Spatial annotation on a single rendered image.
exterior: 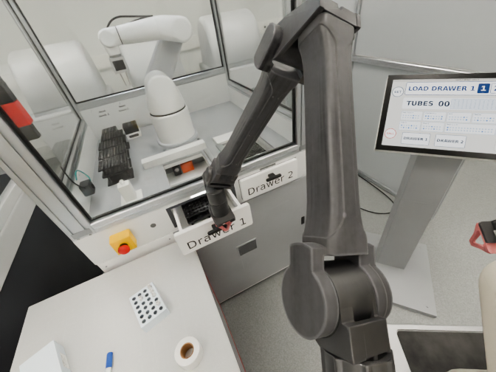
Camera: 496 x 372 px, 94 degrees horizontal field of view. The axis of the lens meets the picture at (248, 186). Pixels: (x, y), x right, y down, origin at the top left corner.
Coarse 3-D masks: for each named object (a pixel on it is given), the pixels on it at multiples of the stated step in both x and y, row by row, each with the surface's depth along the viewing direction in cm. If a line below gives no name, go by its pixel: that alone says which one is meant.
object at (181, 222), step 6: (228, 192) 100; (228, 198) 105; (234, 198) 96; (234, 204) 98; (240, 204) 92; (174, 210) 95; (180, 210) 103; (174, 216) 95; (180, 216) 100; (210, 216) 97; (180, 222) 91; (186, 222) 97; (198, 222) 96; (180, 228) 87
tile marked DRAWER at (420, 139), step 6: (402, 132) 94; (408, 132) 93; (402, 138) 94; (408, 138) 93; (414, 138) 92; (420, 138) 91; (426, 138) 91; (408, 144) 93; (414, 144) 92; (420, 144) 91; (426, 144) 90
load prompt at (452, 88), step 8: (408, 88) 93; (416, 88) 92; (424, 88) 91; (432, 88) 90; (440, 88) 89; (448, 88) 88; (456, 88) 87; (464, 88) 86; (472, 88) 85; (480, 88) 84; (488, 88) 84
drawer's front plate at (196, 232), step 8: (232, 208) 86; (240, 208) 86; (248, 208) 88; (240, 216) 88; (248, 216) 90; (200, 224) 82; (208, 224) 83; (240, 224) 90; (248, 224) 93; (176, 232) 80; (184, 232) 80; (192, 232) 82; (200, 232) 83; (232, 232) 91; (176, 240) 80; (184, 240) 82; (192, 240) 84; (200, 240) 85; (216, 240) 89; (184, 248) 84; (192, 248) 86
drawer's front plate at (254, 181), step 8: (288, 160) 105; (296, 160) 106; (272, 168) 102; (280, 168) 104; (288, 168) 106; (296, 168) 108; (248, 176) 100; (256, 176) 100; (264, 176) 102; (280, 176) 107; (288, 176) 109; (296, 176) 111; (240, 184) 99; (248, 184) 100; (256, 184) 103; (264, 184) 105; (280, 184) 109; (248, 192) 103; (256, 192) 105
